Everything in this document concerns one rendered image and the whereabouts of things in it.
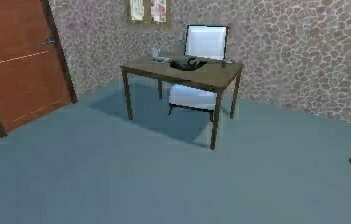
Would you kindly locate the framed wall picture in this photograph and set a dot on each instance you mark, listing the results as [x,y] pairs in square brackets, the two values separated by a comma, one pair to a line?
[148,11]

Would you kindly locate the white chair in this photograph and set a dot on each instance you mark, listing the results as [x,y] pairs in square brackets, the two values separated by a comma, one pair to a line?
[205,43]

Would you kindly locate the black bowl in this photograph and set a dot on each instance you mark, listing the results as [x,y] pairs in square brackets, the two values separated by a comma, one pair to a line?
[186,64]

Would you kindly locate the small dark bottle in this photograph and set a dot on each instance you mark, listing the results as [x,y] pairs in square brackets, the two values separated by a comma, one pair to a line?
[223,63]

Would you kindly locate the white cup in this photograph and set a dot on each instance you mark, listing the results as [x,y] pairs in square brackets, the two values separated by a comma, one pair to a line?
[155,53]

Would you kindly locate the brown wooden room door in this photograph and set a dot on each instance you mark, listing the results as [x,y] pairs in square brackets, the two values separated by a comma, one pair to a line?
[19,63]

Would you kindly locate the pale flat plate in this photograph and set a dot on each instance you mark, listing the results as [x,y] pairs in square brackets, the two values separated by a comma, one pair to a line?
[160,60]

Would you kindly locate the brown wooden table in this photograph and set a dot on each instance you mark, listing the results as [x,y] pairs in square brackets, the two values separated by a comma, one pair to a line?
[196,75]

